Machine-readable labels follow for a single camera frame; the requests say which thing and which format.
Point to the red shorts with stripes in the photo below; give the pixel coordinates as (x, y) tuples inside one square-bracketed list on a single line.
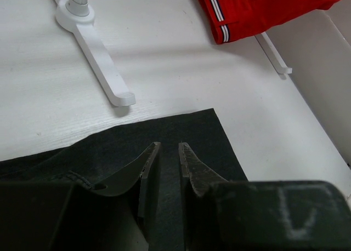
[(232, 20)]

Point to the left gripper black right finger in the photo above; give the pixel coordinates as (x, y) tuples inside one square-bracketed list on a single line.
[(198, 207)]

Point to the white clothes rack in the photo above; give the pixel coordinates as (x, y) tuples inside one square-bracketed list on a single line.
[(161, 52)]

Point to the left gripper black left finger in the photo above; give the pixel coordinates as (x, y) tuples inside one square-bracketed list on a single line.
[(132, 198)]

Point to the black denim trousers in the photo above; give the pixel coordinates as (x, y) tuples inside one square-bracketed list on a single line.
[(94, 158)]

